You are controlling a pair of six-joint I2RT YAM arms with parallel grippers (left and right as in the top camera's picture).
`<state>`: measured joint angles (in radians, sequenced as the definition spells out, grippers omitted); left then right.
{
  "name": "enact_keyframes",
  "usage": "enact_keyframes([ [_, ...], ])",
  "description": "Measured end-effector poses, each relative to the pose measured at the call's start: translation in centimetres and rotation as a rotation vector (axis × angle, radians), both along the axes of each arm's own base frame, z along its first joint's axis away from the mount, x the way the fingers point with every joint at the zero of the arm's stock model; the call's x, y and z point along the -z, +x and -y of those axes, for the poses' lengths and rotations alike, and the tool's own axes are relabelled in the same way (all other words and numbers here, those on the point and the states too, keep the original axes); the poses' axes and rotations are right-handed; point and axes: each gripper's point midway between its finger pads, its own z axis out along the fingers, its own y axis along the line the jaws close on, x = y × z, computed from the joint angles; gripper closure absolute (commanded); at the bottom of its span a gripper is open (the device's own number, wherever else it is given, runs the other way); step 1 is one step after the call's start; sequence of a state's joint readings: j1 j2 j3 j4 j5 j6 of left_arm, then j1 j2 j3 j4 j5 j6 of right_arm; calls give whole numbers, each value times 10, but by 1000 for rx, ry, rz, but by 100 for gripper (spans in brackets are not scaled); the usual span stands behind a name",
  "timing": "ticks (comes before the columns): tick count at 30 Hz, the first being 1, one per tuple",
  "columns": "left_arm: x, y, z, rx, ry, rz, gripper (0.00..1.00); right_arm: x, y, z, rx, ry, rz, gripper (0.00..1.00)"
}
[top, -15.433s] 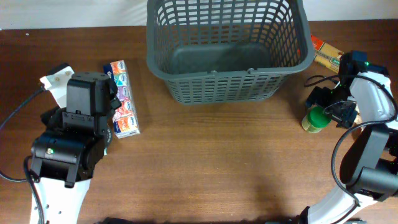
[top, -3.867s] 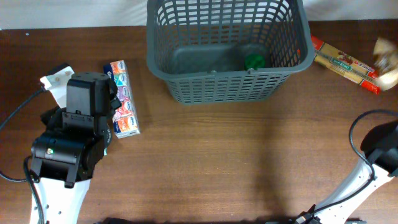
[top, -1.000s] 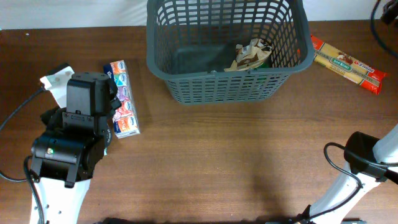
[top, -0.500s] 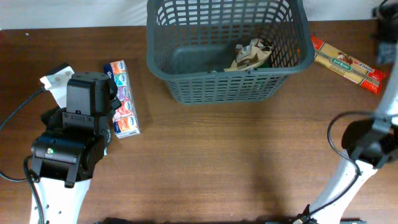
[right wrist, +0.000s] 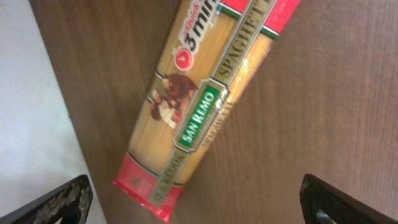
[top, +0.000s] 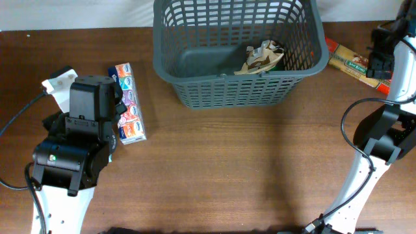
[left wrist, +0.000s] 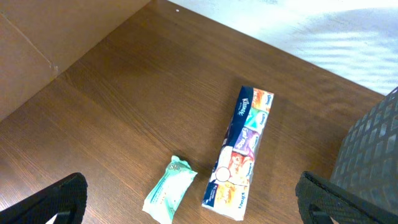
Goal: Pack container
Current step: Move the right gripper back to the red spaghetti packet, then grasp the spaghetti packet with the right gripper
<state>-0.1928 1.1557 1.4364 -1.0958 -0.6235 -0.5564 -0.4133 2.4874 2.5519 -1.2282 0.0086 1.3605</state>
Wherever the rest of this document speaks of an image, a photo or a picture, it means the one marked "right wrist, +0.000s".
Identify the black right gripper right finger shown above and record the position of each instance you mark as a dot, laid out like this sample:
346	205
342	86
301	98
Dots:
323	203

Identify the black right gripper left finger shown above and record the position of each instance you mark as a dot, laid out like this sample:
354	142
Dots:
68	203

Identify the San Remo spaghetti packet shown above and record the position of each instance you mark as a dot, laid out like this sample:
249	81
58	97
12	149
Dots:
213	50

